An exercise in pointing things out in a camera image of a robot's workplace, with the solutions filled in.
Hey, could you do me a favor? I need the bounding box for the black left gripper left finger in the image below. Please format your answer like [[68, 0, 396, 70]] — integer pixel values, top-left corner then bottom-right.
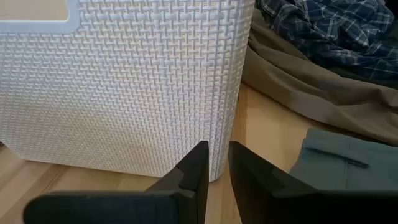
[[23, 140, 210, 224]]

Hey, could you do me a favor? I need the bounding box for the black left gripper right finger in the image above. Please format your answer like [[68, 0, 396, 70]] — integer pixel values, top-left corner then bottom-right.
[[228, 140, 398, 224]]

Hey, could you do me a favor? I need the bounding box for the teal green garment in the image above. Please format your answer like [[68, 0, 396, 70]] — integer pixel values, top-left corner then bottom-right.
[[289, 128, 398, 191]]

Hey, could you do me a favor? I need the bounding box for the khaki olive garment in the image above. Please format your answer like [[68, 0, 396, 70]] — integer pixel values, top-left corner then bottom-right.
[[241, 7, 398, 147]]

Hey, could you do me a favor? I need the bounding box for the blue plaid flannel shirt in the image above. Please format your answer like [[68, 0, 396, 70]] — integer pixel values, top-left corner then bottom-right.
[[255, 0, 398, 82]]

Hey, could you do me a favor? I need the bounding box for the white woven plastic laundry basket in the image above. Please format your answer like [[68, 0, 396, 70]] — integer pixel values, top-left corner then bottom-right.
[[0, 0, 256, 183]]

